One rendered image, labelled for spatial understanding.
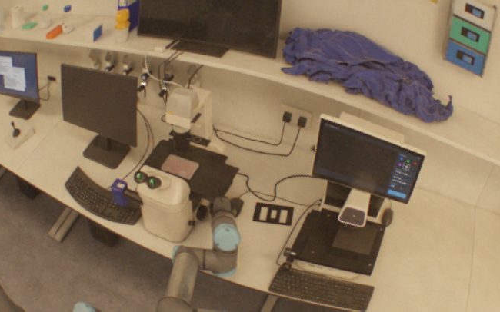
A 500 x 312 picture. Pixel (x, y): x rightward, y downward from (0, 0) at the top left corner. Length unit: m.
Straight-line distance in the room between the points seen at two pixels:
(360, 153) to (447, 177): 0.84
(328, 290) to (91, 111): 1.33
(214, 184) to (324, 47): 0.71
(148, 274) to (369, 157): 1.58
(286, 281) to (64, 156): 1.32
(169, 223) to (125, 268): 1.01
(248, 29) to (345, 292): 1.17
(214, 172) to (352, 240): 0.62
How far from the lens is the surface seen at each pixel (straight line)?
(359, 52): 2.04
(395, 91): 1.95
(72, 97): 2.31
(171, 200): 1.84
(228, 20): 2.10
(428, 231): 2.28
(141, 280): 2.81
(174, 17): 2.21
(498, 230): 2.56
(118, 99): 2.10
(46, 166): 2.48
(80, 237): 3.07
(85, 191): 2.24
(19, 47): 3.43
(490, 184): 2.48
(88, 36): 2.46
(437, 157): 2.35
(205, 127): 2.08
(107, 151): 2.44
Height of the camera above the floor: 2.31
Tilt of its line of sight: 41 degrees down
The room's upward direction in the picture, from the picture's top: 5 degrees clockwise
